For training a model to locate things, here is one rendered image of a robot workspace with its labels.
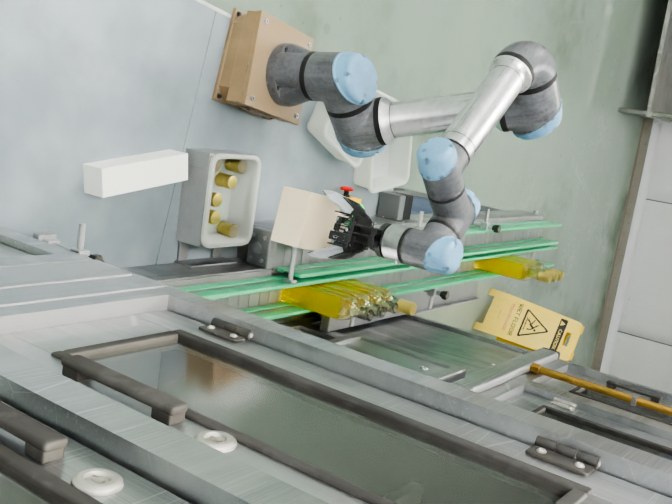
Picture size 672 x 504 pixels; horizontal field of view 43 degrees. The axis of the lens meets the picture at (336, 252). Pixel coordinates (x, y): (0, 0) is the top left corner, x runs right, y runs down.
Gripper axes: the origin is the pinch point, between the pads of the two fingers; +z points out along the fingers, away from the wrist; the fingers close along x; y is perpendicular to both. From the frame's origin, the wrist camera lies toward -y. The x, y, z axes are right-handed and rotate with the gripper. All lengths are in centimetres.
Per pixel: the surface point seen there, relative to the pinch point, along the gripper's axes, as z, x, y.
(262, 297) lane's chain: 23.1, 22.0, -16.5
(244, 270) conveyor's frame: 23.7, 15.8, -7.9
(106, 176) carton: 29.6, 1.0, 34.7
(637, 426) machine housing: -61, 30, -63
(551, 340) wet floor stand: 68, 41, -362
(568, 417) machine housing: -47, 32, -55
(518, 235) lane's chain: 25, -12, -169
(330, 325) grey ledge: 23, 28, -50
